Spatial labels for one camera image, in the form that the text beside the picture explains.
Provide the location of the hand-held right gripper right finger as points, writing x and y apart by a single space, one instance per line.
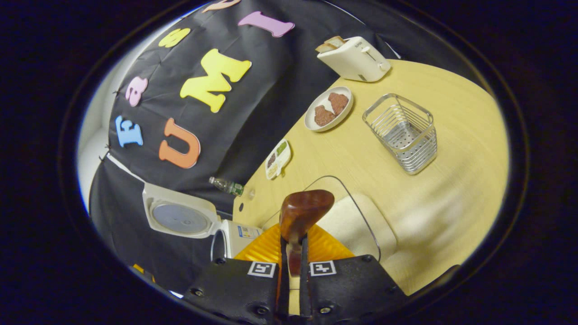
304 293

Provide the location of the white rice cooker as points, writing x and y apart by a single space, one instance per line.
180 219

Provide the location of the white divided seasoning dish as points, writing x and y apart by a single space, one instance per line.
277 160

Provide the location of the black backdrop cloth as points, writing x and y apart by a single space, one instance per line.
253 113

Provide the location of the white round plate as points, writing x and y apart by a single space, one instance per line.
309 122

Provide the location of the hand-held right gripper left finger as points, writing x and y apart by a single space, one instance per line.
282 293

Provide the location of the brown meat piece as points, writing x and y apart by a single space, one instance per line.
324 116
338 103

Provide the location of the brown wooden spoon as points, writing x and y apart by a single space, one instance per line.
302 210

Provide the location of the clear water bottle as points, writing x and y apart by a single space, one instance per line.
228 186

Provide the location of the toast slice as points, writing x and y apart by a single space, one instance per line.
335 41
324 48

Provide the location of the white toaster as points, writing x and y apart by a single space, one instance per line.
356 61

